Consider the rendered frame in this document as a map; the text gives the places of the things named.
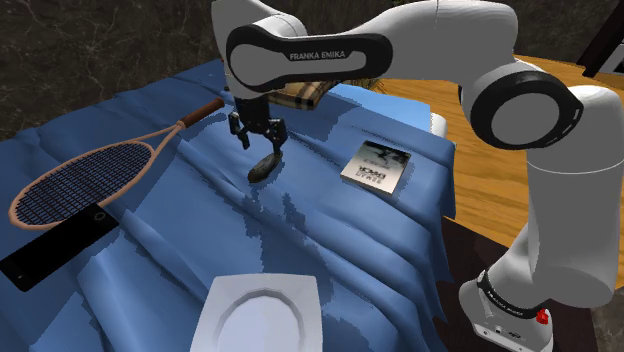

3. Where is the white pillow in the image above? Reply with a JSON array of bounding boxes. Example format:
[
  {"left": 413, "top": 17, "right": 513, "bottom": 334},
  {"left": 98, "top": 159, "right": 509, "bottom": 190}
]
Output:
[{"left": 429, "top": 112, "right": 449, "bottom": 139}]

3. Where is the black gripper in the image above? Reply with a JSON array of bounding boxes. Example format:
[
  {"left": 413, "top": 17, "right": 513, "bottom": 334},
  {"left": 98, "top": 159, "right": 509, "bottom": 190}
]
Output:
[{"left": 227, "top": 97, "right": 289, "bottom": 160}]

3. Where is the dark oval stone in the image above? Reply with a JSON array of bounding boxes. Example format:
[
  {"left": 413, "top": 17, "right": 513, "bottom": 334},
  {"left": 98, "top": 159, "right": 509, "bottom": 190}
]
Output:
[{"left": 246, "top": 149, "right": 284, "bottom": 185}]

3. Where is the grey book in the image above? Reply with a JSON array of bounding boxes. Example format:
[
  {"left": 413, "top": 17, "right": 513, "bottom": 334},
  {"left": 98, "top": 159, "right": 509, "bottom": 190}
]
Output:
[{"left": 339, "top": 140, "right": 413, "bottom": 197}]

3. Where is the tan tennis racket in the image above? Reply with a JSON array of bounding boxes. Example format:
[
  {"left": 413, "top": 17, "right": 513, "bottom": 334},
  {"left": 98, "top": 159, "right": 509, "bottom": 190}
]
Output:
[{"left": 8, "top": 97, "right": 226, "bottom": 231}]

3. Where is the black flat phone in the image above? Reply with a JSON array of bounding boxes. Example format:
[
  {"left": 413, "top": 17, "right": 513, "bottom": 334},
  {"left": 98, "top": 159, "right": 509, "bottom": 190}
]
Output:
[{"left": 0, "top": 203, "right": 121, "bottom": 293}]

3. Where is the white square plate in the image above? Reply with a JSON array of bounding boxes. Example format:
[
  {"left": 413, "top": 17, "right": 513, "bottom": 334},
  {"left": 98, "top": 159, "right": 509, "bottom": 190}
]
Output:
[{"left": 189, "top": 273, "right": 324, "bottom": 352}]

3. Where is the bed with blue cover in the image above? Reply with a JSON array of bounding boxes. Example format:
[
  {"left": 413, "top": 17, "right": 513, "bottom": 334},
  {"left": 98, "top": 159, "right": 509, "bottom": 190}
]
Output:
[{"left": 0, "top": 58, "right": 457, "bottom": 352}]

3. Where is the light blue pillow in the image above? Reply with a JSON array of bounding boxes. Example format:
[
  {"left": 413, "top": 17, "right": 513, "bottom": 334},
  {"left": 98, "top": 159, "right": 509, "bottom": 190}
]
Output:
[{"left": 327, "top": 83, "right": 433, "bottom": 132}]

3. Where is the plaid tan cushion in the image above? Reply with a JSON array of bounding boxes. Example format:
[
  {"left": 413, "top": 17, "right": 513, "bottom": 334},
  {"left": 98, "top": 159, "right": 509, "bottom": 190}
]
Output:
[{"left": 266, "top": 80, "right": 336, "bottom": 111}]

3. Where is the dark robot stand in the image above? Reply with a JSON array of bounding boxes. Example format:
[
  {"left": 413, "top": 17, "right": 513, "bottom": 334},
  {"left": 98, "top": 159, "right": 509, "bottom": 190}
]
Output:
[{"left": 432, "top": 216, "right": 602, "bottom": 352}]

